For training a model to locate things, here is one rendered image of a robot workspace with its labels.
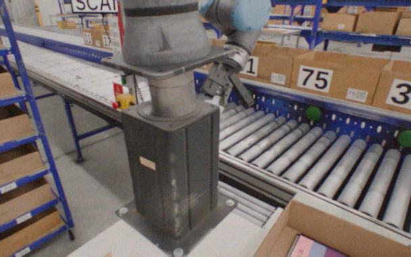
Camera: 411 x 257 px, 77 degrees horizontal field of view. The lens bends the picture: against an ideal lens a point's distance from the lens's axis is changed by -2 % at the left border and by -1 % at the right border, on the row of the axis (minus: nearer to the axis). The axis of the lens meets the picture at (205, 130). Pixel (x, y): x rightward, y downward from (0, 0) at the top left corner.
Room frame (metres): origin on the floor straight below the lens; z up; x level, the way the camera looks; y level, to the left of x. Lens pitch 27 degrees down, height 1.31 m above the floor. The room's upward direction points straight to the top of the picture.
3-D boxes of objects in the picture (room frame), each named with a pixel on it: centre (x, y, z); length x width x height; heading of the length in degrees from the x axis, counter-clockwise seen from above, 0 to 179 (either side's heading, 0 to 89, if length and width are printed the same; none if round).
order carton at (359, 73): (1.32, -0.69, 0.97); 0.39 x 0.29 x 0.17; 48
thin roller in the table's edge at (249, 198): (0.68, -0.10, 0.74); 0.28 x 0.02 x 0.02; 51
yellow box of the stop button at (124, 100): (1.23, 0.39, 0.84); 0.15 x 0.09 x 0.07; 48
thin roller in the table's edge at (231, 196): (0.66, -0.08, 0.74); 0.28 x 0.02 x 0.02; 51
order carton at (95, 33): (2.89, 1.07, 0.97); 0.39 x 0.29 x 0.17; 49
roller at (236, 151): (1.10, -0.26, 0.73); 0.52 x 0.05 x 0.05; 138
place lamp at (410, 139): (0.91, -0.82, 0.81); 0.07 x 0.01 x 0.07; 48
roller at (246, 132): (1.14, -0.21, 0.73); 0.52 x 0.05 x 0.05; 138
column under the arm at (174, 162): (0.58, 0.08, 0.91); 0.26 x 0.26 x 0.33; 51
